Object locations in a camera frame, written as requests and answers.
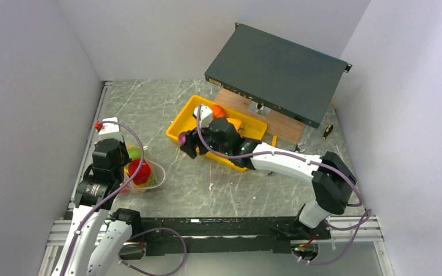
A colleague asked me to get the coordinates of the black yellow screwdriver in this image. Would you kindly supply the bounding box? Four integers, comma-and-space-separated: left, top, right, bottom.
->
322, 124, 334, 140

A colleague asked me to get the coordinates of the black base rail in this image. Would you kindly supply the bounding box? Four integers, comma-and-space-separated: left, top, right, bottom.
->
128, 216, 331, 256

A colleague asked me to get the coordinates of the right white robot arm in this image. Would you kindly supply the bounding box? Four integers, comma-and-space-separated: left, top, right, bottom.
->
178, 118, 358, 239

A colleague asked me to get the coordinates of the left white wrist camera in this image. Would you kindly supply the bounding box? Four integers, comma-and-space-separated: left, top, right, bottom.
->
94, 117, 124, 141

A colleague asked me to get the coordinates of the silver open end wrench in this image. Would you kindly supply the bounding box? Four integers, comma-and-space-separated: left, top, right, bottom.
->
294, 143, 307, 153

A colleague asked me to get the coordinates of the brown wooden board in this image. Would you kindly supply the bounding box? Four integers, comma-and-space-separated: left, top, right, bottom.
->
214, 89, 305, 144

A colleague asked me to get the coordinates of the green cabbage toy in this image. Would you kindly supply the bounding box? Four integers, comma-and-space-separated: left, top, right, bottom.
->
127, 147, 143, 160

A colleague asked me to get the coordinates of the dark grey rack device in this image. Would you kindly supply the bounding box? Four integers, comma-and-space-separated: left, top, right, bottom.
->
204, 23, 352, 128

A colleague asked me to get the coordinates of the orange carrot toy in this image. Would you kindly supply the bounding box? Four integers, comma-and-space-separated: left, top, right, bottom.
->
147, 173, 158, 187

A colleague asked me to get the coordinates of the orange pumpkin toy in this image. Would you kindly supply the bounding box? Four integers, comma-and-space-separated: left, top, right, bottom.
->
211, 105, 227, 119

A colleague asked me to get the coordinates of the purple onion toy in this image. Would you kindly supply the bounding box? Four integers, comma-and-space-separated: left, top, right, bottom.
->
178, 132, 187, 147

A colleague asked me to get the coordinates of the yellow plastic tray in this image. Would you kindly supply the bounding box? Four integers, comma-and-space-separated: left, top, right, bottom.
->
165, 95, 268, 173

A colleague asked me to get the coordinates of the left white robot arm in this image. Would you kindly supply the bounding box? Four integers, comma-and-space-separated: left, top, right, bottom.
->
52, 138, 143, 275

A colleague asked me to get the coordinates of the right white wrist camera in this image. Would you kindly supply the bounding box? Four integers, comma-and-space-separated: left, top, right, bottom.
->
193, 104, 214, 128

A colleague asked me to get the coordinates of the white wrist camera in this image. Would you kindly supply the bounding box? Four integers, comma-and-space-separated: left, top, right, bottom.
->
94, 117, 124, 141
193, 104, 214, 128

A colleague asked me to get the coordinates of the clear zip top bag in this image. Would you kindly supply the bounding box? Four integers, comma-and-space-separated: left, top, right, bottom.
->
120, 143, 165, 193

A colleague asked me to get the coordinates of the aluminium frame rail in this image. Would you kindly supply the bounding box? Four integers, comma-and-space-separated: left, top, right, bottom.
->
38, 87, 394, 275

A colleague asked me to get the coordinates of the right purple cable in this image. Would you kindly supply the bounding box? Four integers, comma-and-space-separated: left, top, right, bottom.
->
196, 105, 373, 267

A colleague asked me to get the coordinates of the red bell pepper toy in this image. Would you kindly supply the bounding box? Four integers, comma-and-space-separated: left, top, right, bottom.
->
128, 160, 151, 187

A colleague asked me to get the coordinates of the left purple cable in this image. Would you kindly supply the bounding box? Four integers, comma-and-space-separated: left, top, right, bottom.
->
59, 120, 188, 276

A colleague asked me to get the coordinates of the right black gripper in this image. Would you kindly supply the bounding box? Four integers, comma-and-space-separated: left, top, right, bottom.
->
180, 118, 230, 160

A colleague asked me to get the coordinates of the purple cable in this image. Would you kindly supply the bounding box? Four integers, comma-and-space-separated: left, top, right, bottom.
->
196, 105, 373, 267
59, 120, 188, 276

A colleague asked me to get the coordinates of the yellow bell pepper toy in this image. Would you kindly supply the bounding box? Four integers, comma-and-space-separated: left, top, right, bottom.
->
226, 117, 243, 132

